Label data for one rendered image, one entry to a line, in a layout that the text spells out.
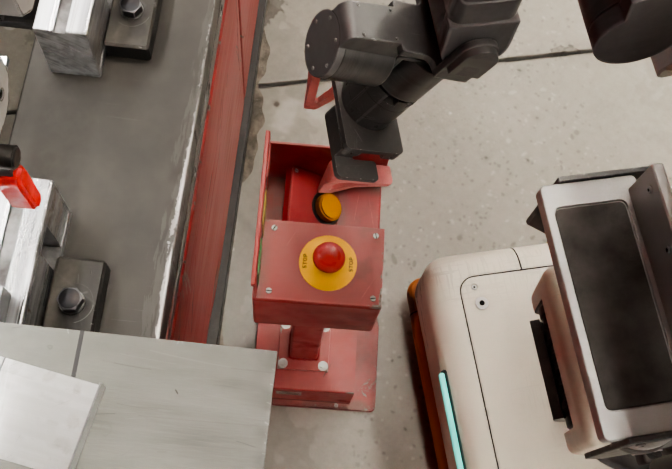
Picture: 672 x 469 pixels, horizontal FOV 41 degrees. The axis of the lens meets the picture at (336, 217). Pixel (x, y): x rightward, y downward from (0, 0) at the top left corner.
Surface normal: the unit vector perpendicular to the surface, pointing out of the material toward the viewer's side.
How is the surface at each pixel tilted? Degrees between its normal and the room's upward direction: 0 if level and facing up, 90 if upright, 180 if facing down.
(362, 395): 0
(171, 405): 0
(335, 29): 63
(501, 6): 90
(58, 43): 90
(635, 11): 90
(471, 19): 90
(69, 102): 0
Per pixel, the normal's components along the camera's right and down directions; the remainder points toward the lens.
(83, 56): -0.09, 0.93
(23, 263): 0.07, -0.36
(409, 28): 0.51, -0.38
